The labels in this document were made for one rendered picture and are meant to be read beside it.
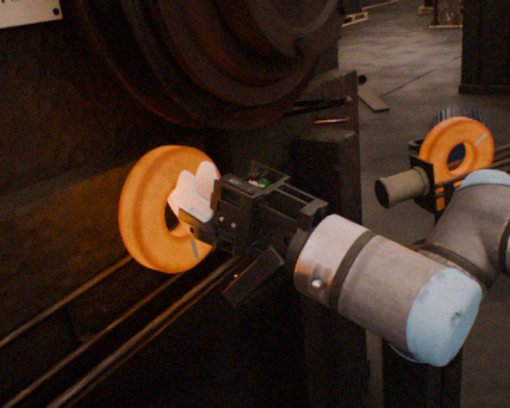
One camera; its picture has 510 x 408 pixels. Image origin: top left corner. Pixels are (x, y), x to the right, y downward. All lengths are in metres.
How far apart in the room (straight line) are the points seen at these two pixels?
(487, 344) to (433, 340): 1.34
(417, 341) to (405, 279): 0.06
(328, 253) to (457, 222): 0.18
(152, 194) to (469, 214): 0.36
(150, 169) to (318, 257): 0.23
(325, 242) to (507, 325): 1.45
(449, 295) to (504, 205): 0.17
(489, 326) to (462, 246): 1.30
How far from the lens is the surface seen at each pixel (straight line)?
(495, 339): 1.91
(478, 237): 0.68
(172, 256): 0.72
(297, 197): 0.62
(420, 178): 1.16
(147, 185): 0.67
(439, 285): 0.55
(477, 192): 0.70
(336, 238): 0.57
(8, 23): 0.73
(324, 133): 1.08
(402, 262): 0.56
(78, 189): 0.74
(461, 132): 1.20
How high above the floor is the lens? 1.09
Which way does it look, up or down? 23 degrees down
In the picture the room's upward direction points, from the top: 6 degrees counter-clockwise
